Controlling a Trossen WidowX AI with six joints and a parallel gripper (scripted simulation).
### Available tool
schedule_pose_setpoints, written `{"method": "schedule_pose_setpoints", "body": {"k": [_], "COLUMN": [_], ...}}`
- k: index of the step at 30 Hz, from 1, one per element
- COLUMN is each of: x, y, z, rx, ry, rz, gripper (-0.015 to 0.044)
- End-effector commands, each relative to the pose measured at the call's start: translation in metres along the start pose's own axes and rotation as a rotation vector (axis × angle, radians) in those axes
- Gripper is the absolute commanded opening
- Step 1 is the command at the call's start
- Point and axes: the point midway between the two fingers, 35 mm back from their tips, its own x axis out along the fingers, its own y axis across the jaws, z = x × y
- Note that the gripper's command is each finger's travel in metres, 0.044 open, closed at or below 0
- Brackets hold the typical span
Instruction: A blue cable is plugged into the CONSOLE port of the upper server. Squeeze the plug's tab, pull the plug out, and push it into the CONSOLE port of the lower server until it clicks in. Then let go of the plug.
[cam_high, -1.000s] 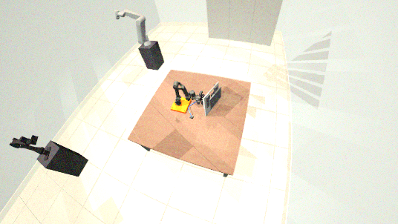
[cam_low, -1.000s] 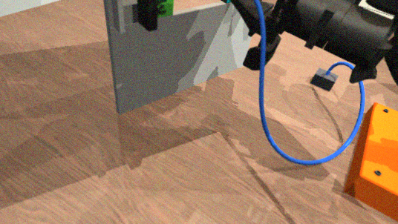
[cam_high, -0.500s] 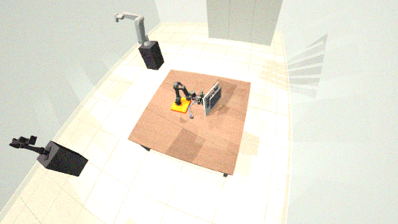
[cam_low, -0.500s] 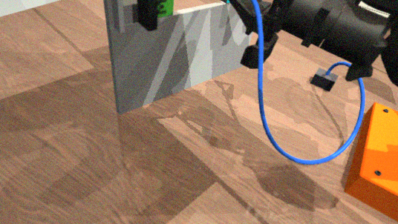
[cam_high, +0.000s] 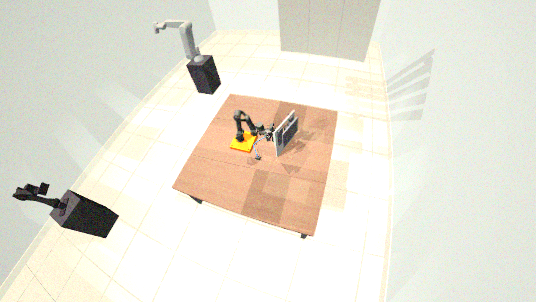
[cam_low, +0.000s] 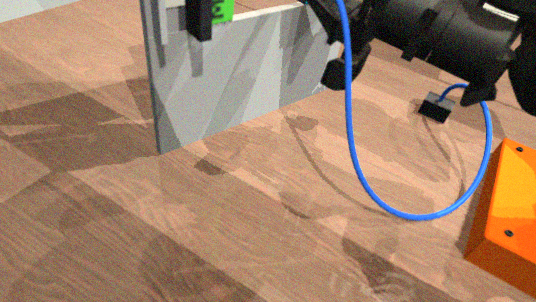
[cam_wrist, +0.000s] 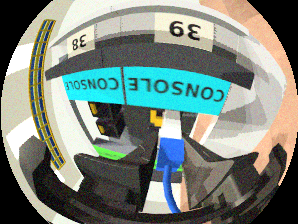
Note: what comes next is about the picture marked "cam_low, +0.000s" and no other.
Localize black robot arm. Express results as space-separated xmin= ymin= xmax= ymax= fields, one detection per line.
xmin=425 ymin=0 xmax=536 ymax=117

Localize blue network cable with white plug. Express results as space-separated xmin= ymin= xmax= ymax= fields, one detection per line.
xmin=335 ymin=0 xmax=492 ymax=221

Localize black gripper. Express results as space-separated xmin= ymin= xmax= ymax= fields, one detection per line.
xmin=305 ymin=0 xmax=462 ymax=91

